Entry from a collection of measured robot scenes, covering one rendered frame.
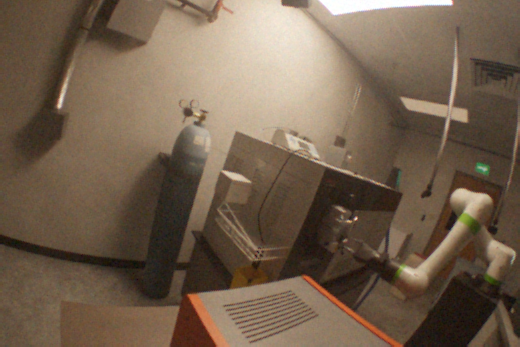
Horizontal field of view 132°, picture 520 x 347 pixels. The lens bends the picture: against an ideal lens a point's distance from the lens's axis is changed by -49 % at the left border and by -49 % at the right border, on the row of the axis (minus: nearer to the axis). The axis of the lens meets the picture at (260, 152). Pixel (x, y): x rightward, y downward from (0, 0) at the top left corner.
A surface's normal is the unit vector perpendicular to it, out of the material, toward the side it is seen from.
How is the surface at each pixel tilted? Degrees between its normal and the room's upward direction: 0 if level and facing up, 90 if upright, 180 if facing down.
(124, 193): 90
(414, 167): 90
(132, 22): 90
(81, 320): 0
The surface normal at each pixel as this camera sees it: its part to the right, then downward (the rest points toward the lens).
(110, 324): 0.34, -0.94
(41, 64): 0.56, 0.26
